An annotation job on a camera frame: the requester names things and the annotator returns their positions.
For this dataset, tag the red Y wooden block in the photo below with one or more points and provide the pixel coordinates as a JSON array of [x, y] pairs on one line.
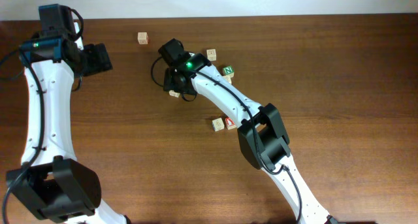
[[229, 123]]

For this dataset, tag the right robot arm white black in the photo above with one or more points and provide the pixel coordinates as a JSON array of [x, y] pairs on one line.
[[262, 136]]

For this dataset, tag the wooden block number four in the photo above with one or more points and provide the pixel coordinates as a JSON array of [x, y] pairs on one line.
[[218, 124]]

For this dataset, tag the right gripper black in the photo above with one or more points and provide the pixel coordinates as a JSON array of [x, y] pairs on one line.
[[168, 84]]

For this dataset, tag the wooden block upper middle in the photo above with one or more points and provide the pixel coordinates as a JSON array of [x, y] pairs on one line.
[[211, 54]]

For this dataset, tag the wooden block blue side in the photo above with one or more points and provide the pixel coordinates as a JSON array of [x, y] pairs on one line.
[[228, 79]]

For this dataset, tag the green N wooden block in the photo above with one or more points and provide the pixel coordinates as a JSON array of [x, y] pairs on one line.
[[228, 71]]

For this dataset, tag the plain wooden block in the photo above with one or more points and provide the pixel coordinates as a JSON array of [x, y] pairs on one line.
[[143, 38], [174, 94]]

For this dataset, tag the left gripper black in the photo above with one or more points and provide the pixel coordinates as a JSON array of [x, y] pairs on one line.
[[100, 59]]

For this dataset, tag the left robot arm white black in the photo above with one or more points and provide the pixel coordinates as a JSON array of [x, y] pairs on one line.
[[50, 182]]

